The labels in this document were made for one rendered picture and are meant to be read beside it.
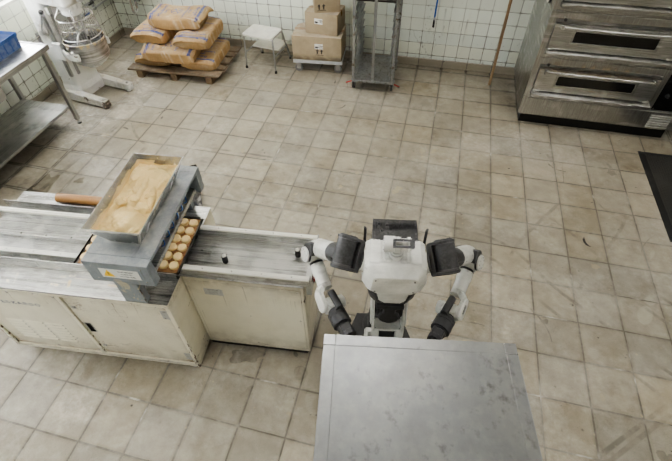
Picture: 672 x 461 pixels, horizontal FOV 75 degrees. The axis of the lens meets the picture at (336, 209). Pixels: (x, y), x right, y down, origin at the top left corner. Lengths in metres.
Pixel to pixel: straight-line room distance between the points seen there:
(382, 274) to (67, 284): 1.76
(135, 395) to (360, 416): 2.38
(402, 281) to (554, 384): 1.73
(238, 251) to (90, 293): 0.80
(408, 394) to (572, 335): 2.57
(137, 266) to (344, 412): 1.44
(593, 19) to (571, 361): 2.94
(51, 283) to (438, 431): 2.30
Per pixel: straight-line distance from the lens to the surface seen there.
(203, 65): 5.79
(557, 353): 3.48
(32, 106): 5.79
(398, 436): 1.09
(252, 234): 2.63
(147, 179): 2.50
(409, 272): 1.86
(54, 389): 3.58
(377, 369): 1.13
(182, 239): 2.66
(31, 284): 2.96
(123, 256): 2.35
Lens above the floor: 2.86
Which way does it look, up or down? 47 degrees down
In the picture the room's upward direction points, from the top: 1 degrees counter-clockwise
